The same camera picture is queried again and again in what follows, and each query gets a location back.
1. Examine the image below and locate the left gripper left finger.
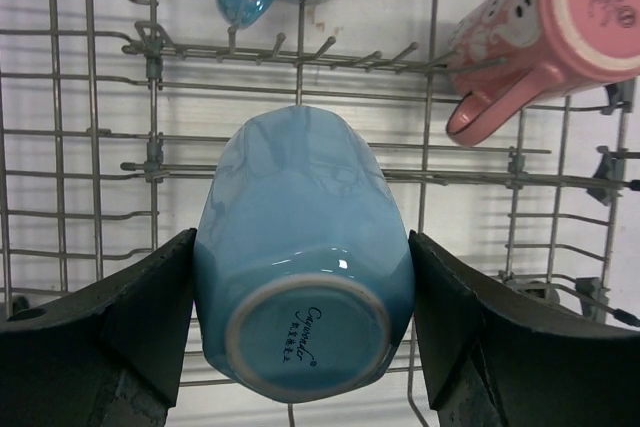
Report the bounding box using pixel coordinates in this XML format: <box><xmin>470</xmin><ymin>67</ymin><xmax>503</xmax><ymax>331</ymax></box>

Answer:
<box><xmin>1</xmin><ymin>229</ymin><xmax>196</xmax><ymax>426</ymax></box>

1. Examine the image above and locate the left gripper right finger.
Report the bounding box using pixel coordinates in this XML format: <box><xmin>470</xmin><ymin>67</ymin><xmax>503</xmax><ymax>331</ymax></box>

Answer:
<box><xmin>409</xmin><ymin>232</ymin><xmax>639</xmax><ymax>426</ymax></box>

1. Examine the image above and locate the light blue faceted cup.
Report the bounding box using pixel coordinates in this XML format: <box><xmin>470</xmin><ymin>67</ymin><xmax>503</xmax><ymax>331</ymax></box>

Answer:
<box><xmin>193</xmin><ymin>106</ymin><xmax>415</xmax><ymax>404</ymax></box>

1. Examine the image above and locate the pink patterned mug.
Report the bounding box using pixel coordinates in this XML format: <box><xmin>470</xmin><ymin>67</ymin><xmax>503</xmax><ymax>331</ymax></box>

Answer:
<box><xmin>446</xmin><ymin>0</ymin><xmax>639</xmax><ymax>146</ymax></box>

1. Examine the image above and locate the grey wire dish rack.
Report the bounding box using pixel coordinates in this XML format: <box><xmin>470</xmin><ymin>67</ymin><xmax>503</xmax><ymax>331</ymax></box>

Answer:
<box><xmin>1</xmin><ymin>0</ymin><xmax>639</xmax><ymax>426</ymax></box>

